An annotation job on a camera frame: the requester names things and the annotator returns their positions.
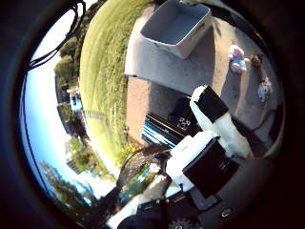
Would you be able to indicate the brown spotted plush toy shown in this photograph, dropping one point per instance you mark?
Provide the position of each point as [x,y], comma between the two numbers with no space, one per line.
[256,59]

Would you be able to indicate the black electronics control box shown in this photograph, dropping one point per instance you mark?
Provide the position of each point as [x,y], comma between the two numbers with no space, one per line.
[165,129]

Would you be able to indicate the small white blue plush toy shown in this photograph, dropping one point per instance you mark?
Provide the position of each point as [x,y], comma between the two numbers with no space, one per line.
[263,89]

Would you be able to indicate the white plastic container bin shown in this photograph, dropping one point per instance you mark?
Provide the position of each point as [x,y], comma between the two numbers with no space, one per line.
[178,27]

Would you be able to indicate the pink and blue plush toy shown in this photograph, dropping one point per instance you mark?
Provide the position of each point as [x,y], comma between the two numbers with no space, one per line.
[237,60]

